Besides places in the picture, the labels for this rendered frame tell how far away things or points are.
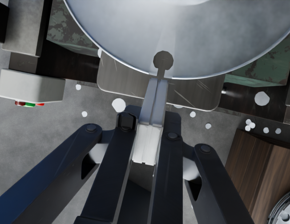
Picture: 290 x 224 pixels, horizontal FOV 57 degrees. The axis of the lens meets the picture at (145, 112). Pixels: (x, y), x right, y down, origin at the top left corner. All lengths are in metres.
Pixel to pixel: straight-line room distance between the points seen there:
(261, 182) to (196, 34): 0.58
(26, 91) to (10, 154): 0.79
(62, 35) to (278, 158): 0.62
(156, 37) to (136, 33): 0.02
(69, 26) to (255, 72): 0.31
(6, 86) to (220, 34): 0.37
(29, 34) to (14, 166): 0.85
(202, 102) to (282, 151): 0.53
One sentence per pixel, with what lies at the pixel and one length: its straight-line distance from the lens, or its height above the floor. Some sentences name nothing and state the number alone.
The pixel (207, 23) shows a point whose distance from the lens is 0.31.
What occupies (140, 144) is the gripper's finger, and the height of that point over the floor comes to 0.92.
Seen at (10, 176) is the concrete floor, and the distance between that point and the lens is 1.30.
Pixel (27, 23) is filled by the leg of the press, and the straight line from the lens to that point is 0.50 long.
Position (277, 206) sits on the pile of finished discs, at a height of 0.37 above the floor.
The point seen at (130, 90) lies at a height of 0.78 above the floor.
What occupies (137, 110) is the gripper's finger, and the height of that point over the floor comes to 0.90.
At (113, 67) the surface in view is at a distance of 0.31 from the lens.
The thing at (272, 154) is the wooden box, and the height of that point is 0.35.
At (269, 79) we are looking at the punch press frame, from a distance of 0.47.
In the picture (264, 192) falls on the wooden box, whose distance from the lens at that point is 0.83.
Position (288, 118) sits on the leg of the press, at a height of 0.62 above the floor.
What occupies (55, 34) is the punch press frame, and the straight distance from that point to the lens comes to 0.48.
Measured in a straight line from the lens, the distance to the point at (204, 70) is 0.30.
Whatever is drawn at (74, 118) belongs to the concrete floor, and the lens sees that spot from 1.14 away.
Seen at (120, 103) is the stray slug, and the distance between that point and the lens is 0.44.
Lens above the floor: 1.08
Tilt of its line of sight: 85 degrees down
